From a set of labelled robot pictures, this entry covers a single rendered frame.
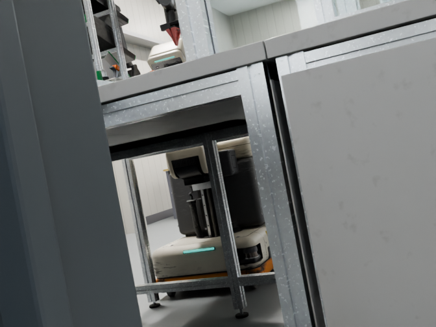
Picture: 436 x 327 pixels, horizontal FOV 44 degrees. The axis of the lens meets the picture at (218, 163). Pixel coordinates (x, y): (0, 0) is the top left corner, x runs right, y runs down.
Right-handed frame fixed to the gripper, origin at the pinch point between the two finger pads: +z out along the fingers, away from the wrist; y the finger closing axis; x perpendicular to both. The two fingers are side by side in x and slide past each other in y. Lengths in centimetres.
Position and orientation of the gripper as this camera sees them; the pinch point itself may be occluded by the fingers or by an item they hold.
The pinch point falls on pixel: (176, 43)
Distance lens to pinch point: 246.0
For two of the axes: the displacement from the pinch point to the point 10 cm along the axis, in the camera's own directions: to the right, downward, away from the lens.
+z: 1.7, 9.8, -0.3
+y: 8.9, -1.7, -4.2
